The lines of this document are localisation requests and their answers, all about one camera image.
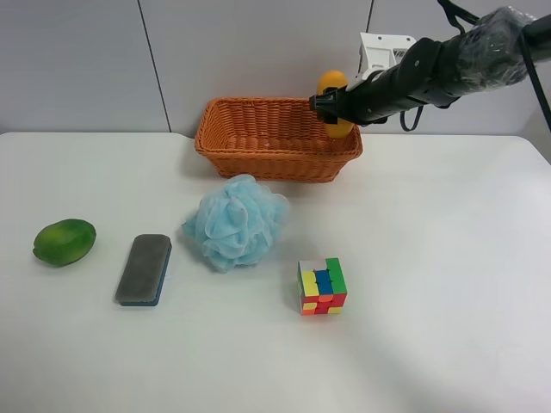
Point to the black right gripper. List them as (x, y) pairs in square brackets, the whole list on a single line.
[(410, 84)]

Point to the yellow mango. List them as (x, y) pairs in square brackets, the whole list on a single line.
[(334, 79)]

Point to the black wrapped right robot arm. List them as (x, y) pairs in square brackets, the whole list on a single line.
[(490, 52)]

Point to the orange wicker basket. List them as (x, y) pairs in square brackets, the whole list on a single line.
[(274, 139)]

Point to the light blue bath pouf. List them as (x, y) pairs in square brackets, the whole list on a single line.
[(237, 225)]

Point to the multicolour puzzle cube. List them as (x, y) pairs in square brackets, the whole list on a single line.
[(322, 287)]

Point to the grey blue whiteboard eraser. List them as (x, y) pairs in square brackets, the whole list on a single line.
[(142, 279)]

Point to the green mango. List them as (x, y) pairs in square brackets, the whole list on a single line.
[(64, 242)]

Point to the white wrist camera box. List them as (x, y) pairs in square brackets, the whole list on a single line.
[(379, 53)]

